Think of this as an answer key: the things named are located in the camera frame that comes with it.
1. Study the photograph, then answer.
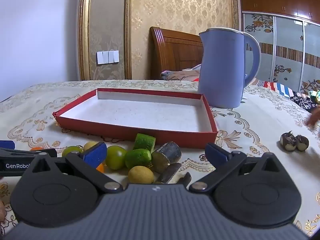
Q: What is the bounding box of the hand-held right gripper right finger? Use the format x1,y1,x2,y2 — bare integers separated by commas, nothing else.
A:
188,142,288,193

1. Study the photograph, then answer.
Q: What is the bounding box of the pink patterned bedding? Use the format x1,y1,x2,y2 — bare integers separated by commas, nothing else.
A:
161,64,202,82

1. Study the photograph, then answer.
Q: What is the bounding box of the striped colourful blanket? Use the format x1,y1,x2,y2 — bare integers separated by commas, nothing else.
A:
250,79,297,98

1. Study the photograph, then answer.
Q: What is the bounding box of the blue electric kettle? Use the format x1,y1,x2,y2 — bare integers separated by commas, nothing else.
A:
197,27,262,109

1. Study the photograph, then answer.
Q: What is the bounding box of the small yellow longan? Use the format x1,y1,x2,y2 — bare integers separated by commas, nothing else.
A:
83,141,99,153

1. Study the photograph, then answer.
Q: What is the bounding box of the large yellow longan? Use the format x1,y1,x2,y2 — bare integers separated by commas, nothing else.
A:
128,166,155,184

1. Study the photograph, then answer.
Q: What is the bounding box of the green cucumber piece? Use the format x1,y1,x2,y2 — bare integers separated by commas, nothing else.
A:
133,133,156,154
124,149,152,170

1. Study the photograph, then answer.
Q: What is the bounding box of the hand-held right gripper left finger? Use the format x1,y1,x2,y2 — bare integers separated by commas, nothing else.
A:
24,142,124,193

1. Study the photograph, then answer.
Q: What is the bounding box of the wooden bed headboard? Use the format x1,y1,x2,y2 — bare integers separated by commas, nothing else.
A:
149,26,203,80

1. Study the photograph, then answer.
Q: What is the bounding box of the dark floral cloth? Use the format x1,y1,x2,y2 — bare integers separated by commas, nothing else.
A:
290,91,316,110

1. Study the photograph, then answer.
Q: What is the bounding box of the gold wall moulding frame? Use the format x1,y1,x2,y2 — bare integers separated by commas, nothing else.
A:
78,0,133,80

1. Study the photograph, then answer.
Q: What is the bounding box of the shiny green wrapper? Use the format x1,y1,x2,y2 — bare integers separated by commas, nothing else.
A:
309,89,320,105

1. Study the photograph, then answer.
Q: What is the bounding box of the floral sliding door wardrobe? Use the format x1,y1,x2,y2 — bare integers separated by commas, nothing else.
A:
241,11,320,95

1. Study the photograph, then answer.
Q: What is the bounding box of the white wall switch panel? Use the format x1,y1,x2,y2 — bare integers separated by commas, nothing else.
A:
97,50,120,65

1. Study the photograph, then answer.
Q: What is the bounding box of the red cardboard box tray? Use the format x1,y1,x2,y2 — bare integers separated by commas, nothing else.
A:
52,88,218,150

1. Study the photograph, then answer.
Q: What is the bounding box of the blurred brown object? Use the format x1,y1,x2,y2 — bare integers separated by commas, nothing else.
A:
305,105,320,128

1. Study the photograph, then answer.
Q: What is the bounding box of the wooden overhead cabinet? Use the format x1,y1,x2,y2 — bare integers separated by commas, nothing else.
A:
239,0,320,24

